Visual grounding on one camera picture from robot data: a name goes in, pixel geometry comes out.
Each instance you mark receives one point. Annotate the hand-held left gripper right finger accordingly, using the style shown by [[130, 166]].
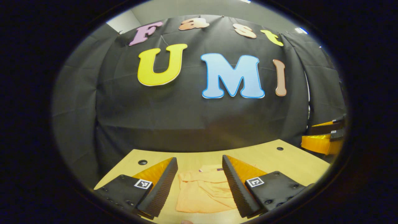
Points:
[[234, 193]]

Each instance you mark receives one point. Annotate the orange T-shirt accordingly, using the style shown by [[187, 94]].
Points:
[[202, 193]]

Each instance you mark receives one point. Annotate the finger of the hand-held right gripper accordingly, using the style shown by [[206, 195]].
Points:
[[326, 128], [317, 143]]

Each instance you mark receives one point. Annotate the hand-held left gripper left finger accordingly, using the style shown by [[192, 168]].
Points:
[[164, 186]]

